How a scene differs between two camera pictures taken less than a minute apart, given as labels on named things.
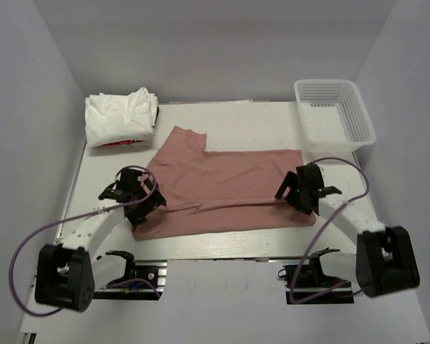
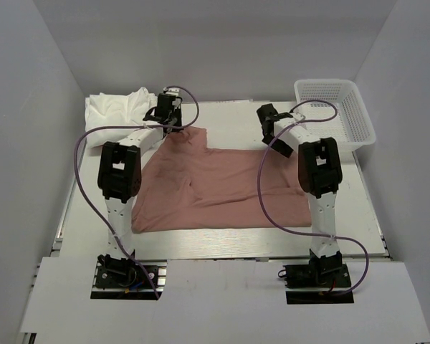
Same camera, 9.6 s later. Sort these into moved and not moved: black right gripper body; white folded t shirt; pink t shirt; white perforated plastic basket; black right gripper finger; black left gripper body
Moved: black left gripper body; black right gripper finger; black right gripper body
Not moved: white perforated plastic basket; white folded t shirt; pink t shirt
